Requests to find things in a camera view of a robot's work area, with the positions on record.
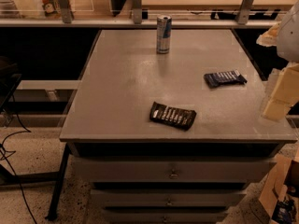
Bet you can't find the grey metal railing shelf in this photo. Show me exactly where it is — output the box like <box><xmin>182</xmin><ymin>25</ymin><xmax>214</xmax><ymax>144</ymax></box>
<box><xmin>0</xmin><ymin>0</ymin><xmax>299</xmax><ymax>29</ymax></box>

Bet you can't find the black desk at left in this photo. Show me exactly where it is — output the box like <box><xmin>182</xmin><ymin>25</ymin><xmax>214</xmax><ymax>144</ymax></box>
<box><xmin>0</xmin><ymin>56</ymin><xmax>21</xmax><ymax>112</ymax></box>

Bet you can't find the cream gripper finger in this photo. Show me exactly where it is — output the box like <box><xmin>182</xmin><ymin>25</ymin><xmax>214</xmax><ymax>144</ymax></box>
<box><xmin>261</xmin><ymin>63</ymin><xmax>299</xmax><ymax>121</ymax></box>
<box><xmin>256</xmin><ymin>23</ymin><xmax>280</xmax><ymax>47</ymax></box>

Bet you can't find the black rxbar chocolate bar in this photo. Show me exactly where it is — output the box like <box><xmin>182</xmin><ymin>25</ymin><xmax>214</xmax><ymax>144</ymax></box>
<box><xmin>149</xmin><ymin>102</ymin><xmax>197</xmax><ymax>131</ymax></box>

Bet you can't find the grey drawer cabinet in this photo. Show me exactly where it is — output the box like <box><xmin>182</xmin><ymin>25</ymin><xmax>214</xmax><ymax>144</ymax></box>
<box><xmin>61</xmin><ymin>30</ymin><xmax>296</xmax><ymax>224</ymax></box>

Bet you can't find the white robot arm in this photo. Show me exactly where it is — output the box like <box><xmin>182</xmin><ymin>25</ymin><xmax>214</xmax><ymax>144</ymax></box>
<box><xmin>256</xmin><ymin>1</ymin><xmax>299</xmax><ymax>121</ymax></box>

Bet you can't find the black floor cable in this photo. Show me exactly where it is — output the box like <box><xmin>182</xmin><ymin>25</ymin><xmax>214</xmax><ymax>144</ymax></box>
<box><xmin>0</xmin><ymin>93</ymin><xmax>38</xmax><ymax>224</ymax></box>

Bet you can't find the cardboard box with items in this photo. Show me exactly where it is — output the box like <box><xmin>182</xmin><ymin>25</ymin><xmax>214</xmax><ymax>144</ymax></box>
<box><xmin>259</xmin><ymin>154</ymin><xmax>299</xmax><ymax>224</ymax></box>

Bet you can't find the silver blue redbull can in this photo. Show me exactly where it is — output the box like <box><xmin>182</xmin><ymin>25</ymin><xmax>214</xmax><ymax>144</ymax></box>
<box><xmin>156</xmin><ymin>15</ymin><xmax>172</xmax><ymax>54</ymax></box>

